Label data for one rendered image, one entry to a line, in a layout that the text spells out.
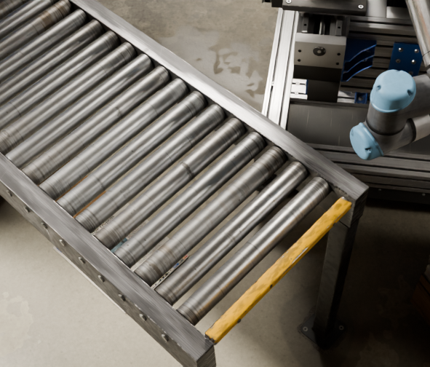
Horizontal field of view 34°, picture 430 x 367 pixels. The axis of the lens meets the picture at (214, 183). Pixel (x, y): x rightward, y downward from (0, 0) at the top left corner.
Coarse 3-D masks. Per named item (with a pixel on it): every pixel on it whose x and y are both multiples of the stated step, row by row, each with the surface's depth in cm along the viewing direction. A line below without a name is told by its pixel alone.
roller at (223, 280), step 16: (304, 192) 158; (320, 192) 159; (288, 208) 156; (304, 208) 157; (272, 224) 154; (288, 224) 155; (256, 240) 152; (272, 240) 153; (240, 256) 150; (256, 256) 151; (224, 272) 148; (240, 272) 149; (208, 288) 146; (224, 288) 147; (192, 304) 144; (208, 304) 145; (192, 320) 143
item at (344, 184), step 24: (72, 0) 198; (120, 24) 191; (144, 48) 186; (168, 72) 182; (192, 72) 180; (216, 96) 175; (240, 120) 171; (264, 120) 170; (288, 144) 166; (312, 168) 162; (336, 168) 162; (336, 192) 160; (360, 192) 158; (360, 216) 167
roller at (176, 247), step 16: (256, 160) 165; (272, 160) 164; (240, 176) 162; (256, 176) 162; (224, 192) 160; (240, 192) 160; (208, 208) 157; (224, 208) 158; (192, 224) 155; (208, 224) 156; (176, 240) 153; (192, 240) 154; (160, 256) 151; (176, 256) 152; (144, 272) 149; (160, 272) 150
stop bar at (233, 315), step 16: (336, 208) 153; (320, 224) 151; (304, 240) 149; (288, 256) 147; (272, 272) 145; (256, 288) 143; (240, 304) 142; (224, 320) 140; (240, 320) 140; (208, 336) 138
